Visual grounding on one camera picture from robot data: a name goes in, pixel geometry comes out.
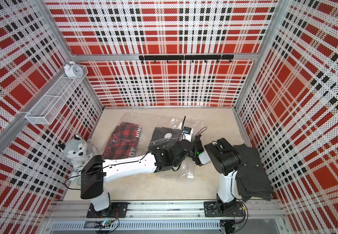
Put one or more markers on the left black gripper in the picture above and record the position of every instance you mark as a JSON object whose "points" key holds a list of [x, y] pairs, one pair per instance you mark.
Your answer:
{"points": [[193, 145]]}

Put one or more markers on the clear plastic vacuum bag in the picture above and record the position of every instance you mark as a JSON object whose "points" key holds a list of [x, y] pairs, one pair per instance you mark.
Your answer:
{"points": [[145, 144]]}

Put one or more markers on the red black plaid shirt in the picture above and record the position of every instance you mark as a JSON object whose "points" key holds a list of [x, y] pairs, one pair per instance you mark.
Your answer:
{"points": [[123, 141]]}

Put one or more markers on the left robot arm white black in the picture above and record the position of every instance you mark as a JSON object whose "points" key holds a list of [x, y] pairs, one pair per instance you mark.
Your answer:
{"points": [[98, 171]]}

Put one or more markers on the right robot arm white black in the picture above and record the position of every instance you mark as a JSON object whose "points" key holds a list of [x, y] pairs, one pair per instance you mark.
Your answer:
{"points": [[225, 159]]}

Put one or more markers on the grey white husky plush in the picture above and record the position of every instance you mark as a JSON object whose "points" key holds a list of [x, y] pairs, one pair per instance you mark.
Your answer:
{"points": [[78, 151]]}

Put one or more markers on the white alarm clock on table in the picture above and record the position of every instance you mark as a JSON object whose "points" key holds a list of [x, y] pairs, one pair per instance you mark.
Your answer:
{"points": [[76, 176]]}

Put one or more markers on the white alarm clock on shelf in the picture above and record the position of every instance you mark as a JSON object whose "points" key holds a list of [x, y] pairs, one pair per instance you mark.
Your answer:
{"points": [[73, 70]]}

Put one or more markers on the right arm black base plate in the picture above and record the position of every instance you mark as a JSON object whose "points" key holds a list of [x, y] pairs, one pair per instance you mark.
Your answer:
{"points": [[218, 209]]}

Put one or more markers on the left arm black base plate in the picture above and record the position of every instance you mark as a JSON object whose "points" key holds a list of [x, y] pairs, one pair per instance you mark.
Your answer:
{"points": [[116, 209]]}

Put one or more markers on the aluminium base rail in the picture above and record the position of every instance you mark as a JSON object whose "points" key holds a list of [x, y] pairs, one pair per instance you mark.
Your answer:
{"points": [[170, 216]]}

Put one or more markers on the black wall hook rail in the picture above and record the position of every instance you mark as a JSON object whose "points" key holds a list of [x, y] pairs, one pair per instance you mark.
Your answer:
{"points": [[185, 57]]}

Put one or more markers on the white wire mesh shelf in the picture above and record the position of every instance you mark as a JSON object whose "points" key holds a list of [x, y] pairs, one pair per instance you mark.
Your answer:
{"points": [[45, 111]]}

